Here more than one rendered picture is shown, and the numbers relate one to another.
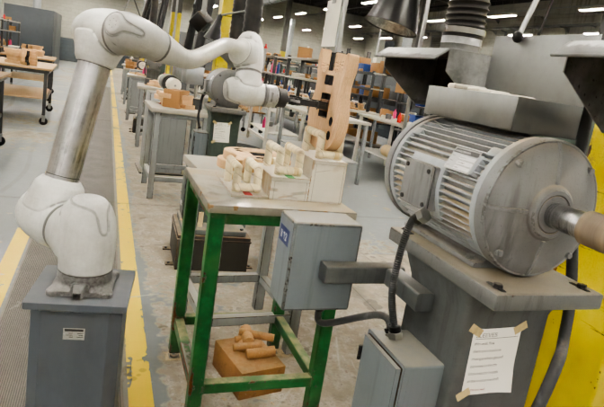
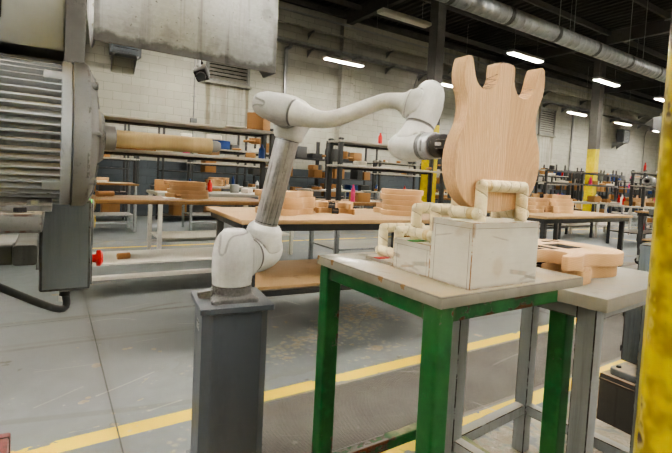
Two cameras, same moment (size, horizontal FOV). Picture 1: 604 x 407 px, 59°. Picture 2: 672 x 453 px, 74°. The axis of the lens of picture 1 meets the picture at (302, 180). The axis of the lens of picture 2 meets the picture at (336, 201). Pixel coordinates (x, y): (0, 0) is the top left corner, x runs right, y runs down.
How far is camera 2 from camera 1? 196 cm
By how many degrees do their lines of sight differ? 78
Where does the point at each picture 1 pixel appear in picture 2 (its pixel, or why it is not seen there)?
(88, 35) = not seen: hidden behind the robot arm
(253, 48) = (412, 95)
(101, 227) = (220, 248)
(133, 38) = (258, 108)
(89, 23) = not seen: hidden behind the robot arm
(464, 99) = not seen: outside the picture
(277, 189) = (399, 254)
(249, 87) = (400, 138)
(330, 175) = (452, 241)
